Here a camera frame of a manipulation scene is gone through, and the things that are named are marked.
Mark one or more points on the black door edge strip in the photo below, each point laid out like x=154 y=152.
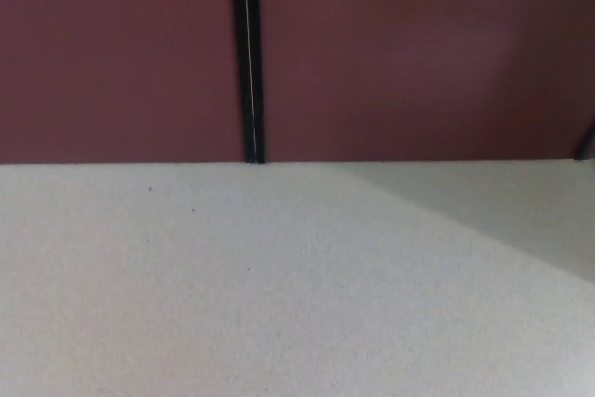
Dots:
x=241 y=43
x=255 y=43

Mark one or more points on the plain maroon door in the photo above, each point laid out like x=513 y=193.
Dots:
x=116 y=53

